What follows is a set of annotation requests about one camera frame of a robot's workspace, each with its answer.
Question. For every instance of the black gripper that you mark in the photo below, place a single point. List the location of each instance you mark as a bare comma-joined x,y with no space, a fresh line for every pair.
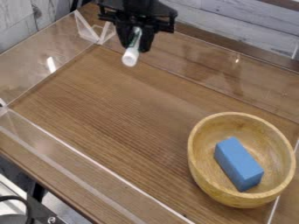
150,14

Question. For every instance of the green Expo marker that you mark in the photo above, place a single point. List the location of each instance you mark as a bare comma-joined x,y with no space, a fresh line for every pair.
131,54

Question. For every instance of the brown wooden bowl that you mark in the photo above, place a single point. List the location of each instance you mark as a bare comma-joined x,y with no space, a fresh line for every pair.
266,144

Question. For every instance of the blue foam block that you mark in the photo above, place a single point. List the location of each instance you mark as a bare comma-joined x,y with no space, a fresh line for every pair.
240,167

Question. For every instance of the black metal table leg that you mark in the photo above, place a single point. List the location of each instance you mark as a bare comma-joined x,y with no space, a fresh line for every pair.
38,192

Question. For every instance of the clear acrylic corner bracket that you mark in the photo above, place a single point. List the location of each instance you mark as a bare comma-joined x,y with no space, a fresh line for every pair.
94,33

